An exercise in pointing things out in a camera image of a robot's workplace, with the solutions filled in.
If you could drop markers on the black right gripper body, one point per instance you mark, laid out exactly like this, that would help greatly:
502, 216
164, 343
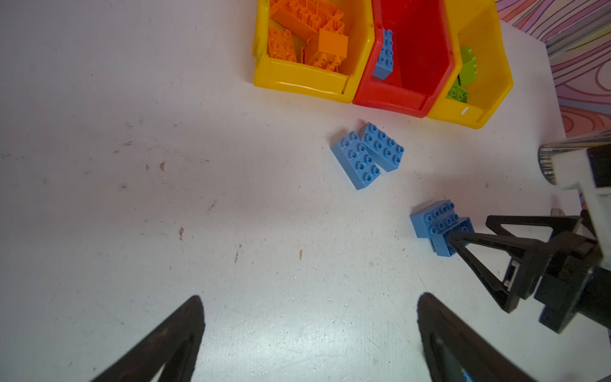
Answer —
566, 276

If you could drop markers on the blue long brick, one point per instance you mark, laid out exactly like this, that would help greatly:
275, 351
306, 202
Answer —
385, 62

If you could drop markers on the yellow bin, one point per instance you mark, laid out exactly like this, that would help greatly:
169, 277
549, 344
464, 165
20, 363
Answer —
475, 24
297, 77

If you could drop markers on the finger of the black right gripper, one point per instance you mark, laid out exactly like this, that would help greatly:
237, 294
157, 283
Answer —
509, 268
558, 224

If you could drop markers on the blue brick studs up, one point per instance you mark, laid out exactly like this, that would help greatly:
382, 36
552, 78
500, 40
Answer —
436, 218

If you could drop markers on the right yellow bin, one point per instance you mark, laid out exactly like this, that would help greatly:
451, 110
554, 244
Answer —
475, 24

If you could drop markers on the left yellow bin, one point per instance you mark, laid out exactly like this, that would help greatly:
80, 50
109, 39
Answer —
297, 77

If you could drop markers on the green long brick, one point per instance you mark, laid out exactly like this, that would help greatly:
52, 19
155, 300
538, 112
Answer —
468, 73

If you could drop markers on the red bin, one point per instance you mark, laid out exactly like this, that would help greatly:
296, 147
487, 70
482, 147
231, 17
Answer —
422, 57

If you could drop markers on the clear cup of pencils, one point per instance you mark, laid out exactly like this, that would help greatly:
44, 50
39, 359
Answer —
577, 162

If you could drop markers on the orange small brick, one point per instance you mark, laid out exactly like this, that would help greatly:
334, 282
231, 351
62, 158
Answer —
326, 50

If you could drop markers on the green square brick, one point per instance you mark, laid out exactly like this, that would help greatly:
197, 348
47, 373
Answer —
457, 92

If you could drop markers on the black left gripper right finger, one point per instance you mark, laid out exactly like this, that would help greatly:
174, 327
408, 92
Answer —
455, 352

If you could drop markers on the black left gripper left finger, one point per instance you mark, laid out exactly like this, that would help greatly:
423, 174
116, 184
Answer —
169, 351

